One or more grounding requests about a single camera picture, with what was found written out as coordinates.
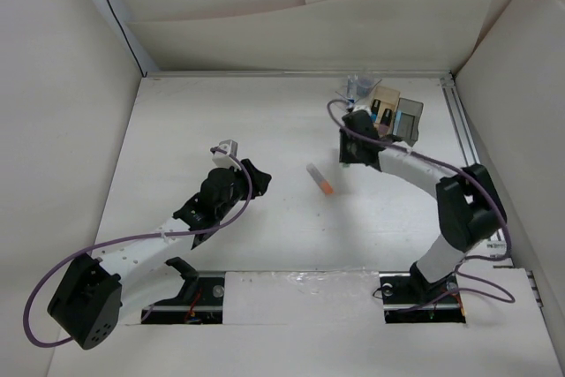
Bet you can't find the black marker blue cap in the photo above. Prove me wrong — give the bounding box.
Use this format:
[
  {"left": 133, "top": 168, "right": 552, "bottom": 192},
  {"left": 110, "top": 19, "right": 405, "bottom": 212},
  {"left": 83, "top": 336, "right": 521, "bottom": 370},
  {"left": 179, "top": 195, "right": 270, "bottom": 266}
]
[{"left": 370, "top": 98, "right": 381, "bottom": 124}]

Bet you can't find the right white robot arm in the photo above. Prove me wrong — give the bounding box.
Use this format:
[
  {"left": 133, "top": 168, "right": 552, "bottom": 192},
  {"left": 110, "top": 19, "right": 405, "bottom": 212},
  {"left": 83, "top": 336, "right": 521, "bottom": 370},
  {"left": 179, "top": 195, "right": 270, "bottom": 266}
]
[{"left": 339, "top": 109, "right": 510, "bottom": 304}]

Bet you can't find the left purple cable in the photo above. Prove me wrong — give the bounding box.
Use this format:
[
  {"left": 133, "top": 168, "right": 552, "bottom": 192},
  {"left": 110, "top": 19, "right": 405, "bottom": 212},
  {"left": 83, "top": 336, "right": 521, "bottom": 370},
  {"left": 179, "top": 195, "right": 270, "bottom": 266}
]
[{"left": 22, "top": 147, "right": 253, "bottom": 347}]

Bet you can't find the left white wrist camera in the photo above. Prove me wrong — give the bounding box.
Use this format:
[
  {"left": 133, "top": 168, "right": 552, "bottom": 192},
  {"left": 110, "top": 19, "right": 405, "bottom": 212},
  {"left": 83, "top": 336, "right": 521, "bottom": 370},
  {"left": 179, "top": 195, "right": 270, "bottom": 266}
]
[{"left": 211, "top": 139, "right": 238, "bottom": 169}]

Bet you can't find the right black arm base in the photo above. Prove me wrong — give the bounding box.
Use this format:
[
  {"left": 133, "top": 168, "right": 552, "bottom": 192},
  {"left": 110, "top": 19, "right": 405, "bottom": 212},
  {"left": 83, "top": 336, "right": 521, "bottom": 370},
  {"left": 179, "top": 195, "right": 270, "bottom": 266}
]
[{"left": 373, "top": 272, "right": 466, "bottom": 324}]

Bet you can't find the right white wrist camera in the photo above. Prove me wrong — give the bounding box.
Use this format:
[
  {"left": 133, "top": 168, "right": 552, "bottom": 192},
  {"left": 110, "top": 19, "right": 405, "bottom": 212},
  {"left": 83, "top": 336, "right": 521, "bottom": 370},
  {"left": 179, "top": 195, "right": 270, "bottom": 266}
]
[{"left": 350, "top": 105, "right": 372, "bottom": 116}]

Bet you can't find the grey translucent container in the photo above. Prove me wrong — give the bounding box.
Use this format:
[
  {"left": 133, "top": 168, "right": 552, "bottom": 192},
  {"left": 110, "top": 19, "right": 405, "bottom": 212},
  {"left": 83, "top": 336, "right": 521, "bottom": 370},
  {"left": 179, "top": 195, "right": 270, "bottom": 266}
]
[{"left": 395, "top": 98, "right": 424, "bottom": 147}]

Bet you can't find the orange highlighter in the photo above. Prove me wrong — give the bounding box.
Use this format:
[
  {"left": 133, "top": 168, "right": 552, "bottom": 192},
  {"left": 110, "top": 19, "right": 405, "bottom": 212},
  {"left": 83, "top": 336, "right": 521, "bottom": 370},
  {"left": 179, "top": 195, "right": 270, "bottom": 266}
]
[{"left": 306, "top": 163, "right": 334, "bottom": 195}]

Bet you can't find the clear blue glue pen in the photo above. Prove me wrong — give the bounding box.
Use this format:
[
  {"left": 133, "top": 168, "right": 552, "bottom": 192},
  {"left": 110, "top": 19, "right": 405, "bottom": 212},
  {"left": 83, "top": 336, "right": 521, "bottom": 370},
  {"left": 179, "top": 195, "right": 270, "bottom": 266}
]
[{"left": 345, "top": 75, "right": 357, "bottom": 108}]

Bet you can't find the orange translucent container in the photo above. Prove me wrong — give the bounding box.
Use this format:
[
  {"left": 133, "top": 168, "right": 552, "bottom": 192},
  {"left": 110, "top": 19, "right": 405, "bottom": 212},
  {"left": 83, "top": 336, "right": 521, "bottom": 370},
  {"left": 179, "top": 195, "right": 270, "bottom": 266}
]
[{"left": 369, "top": 86, "right": 400, "bottom": 137}]

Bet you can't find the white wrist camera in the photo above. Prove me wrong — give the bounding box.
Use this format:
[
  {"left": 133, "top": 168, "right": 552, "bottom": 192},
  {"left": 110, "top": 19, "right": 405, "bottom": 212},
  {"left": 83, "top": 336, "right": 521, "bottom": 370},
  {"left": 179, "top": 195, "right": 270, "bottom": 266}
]
[
  {"left": 211, "top": 139, "right": 238, "bottom": 169},
  {"left": 350, "top": 105, "right": 372, "bottom": 116}
]

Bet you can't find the blue highlighter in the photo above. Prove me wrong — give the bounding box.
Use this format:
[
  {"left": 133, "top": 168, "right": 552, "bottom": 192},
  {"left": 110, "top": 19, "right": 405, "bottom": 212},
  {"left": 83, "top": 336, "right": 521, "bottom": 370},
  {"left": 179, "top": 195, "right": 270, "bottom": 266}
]
[{"left": 391, "top": 110, "right": 402, "bottom": 135}]

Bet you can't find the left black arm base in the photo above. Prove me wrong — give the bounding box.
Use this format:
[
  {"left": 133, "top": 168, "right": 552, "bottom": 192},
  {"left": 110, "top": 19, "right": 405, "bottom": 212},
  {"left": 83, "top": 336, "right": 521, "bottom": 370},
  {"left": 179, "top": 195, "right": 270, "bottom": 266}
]
[{"left": 140, "top": 257, "right": 226, "bottom": 325}]

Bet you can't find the clear plastic container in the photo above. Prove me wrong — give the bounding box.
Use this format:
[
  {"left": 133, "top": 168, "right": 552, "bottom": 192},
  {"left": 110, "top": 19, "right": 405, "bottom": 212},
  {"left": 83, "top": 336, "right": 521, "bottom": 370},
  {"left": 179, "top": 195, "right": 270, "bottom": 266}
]
[{"left": 336, "top": 72, "right": 382, "bottom": 107}]

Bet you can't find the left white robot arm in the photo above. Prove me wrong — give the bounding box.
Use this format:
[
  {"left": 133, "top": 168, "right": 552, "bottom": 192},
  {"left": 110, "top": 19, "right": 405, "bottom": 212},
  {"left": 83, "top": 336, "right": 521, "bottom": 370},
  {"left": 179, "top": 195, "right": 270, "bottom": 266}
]
[{"left": 47, "top": 152, "right": 272, "bottom": 351}]

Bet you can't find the black marker purple cap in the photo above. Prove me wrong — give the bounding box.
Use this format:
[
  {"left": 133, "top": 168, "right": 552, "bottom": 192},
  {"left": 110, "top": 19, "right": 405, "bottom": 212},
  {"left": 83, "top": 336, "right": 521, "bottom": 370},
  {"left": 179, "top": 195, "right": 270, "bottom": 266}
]
[{"left": 378, "top": 109, "right": 393, "bottom": 137}]

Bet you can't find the aluminium rail right side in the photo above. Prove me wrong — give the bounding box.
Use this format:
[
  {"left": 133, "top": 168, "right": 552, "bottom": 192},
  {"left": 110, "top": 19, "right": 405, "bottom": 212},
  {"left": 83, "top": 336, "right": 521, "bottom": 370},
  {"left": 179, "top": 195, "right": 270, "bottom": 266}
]
[{"left": 440, "top": 73, "right": 512, "bottom": 265}]

